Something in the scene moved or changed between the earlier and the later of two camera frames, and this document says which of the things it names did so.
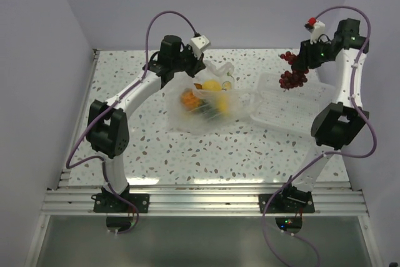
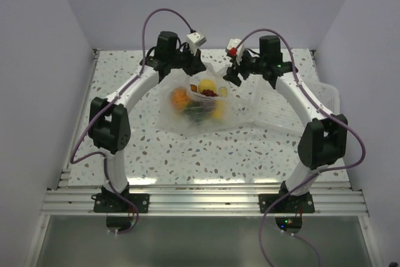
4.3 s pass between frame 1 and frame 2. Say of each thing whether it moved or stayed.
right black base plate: stayed
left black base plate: stayed
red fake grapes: moved
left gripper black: stayed
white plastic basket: stayed
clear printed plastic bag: moved
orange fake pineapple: moved
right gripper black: moved
